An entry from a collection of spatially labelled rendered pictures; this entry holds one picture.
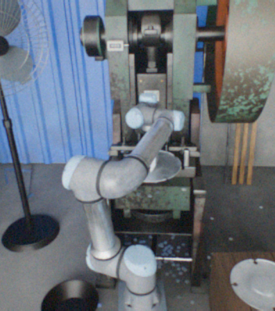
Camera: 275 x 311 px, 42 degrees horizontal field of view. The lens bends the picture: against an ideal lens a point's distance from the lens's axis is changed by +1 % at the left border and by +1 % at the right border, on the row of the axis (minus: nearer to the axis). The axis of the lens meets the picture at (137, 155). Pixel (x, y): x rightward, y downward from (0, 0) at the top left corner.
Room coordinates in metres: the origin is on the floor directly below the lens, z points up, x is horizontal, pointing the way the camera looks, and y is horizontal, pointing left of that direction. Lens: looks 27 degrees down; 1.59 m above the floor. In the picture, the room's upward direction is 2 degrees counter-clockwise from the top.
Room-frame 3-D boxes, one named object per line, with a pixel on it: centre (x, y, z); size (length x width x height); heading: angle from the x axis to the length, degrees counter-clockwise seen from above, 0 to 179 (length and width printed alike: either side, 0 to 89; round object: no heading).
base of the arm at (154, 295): (0.98, 0.00, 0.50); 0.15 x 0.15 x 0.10
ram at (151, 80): (1.69, -0.08, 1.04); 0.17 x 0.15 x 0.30; 174
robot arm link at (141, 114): (1.31, -0.03, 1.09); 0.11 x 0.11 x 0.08; 64
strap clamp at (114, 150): (1.75, 0.08, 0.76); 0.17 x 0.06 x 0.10; 84
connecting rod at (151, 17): (1.74, -0.09, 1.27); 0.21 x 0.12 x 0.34; 174
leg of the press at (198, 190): (1.85, -0.37, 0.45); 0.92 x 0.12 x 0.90; 174
